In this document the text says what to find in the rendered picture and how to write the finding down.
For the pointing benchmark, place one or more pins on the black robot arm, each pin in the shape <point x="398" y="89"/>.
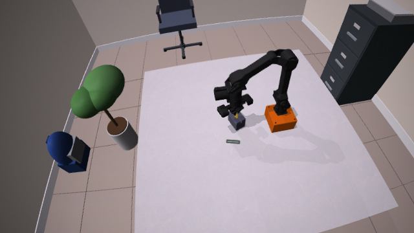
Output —
<point x="239" y="78"/>

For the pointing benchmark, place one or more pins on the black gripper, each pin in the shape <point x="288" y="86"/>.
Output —
<point x="235" y="106"/>

